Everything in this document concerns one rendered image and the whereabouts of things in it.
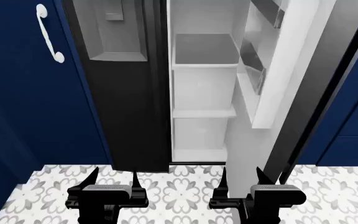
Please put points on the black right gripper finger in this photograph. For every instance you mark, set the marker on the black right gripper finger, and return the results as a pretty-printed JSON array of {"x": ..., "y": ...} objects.
[
  {"x": 262, "y": 178},
  {"x": 224, "y": 184}
]

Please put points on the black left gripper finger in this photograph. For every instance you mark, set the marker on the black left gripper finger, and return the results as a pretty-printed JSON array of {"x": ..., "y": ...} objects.
[
  {"x": 89, "y": 180},
  {"x": 136, "y": 184}
]

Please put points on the white fridge drawer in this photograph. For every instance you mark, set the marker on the white fridge drawer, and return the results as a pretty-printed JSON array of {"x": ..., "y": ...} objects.
[
  {"x": 199, "y": 134},
  {"x": 202, "y": 89}
]

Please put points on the white fridge shelf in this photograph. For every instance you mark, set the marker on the white fridge shelf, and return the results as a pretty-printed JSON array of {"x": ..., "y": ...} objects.
[{"x": 204, "y": 114}]

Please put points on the black fridge door with dispenser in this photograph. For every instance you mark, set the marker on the black fridge door with dispenser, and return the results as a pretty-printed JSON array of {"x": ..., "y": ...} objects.
[{"x": 126, "y": 105}]

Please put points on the black fridge door white liner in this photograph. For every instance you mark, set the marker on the black fridge door white liner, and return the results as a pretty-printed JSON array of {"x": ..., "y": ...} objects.
[{"x": 294, "y": 93}]

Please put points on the fridge cabinet with white interior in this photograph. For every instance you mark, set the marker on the fridge cabinet with white interior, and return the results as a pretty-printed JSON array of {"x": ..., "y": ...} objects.
[{"x": 197, "y": 93}]

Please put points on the grey door bin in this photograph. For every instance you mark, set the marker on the grey door bin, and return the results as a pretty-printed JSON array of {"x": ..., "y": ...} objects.
[
  {"x": 273, "y": 14},
  {"x": 253, "y": 63}
]

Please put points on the grey glass fridge shelf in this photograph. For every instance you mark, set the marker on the grey glass fridge shelf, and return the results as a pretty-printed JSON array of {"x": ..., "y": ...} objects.
[{"x": 204, "y": 50}]

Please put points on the tall navy blue cabinet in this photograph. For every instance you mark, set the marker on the tall navy blue cabinet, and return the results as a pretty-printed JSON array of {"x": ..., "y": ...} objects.
[{"x": 26, "y": 105}]

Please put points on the navy blue drawer cabinet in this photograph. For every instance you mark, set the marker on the navy blue drawer cabinet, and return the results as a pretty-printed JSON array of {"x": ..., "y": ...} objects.
[{"x": 350, "y": 121}]

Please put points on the grey recessed water dispenser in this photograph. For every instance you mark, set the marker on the grey recessed water dispenser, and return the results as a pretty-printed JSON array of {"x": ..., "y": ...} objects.
[{"x": 117, "y": 37}]

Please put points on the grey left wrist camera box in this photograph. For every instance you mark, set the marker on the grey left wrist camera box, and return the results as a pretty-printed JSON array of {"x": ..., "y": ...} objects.
[{"x": 107, "y": 191}]

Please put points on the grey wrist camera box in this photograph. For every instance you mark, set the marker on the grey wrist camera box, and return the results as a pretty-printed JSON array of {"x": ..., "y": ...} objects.
[
  {"x": 107, "y": 191},
  {"x": 275, "y": 193}
]

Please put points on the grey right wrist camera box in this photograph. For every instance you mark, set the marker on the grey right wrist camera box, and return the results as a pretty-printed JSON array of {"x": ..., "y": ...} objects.
[{"x": 275, "y": 193}]

